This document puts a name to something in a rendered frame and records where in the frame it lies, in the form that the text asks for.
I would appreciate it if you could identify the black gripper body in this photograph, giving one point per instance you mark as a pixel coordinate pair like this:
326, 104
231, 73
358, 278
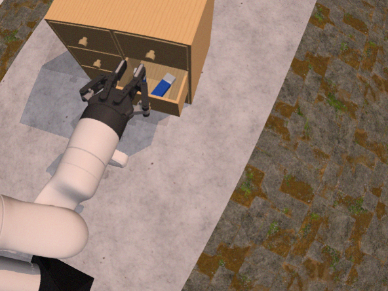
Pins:
115, 119

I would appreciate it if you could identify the brown wooden chest of drawers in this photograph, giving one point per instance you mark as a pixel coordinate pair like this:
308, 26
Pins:
184, 22

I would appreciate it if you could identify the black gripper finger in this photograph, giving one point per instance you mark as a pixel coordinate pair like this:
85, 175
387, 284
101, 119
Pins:
103, 81
132, 88

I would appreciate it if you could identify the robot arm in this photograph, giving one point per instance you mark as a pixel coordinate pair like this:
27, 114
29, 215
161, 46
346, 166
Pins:
45, 228

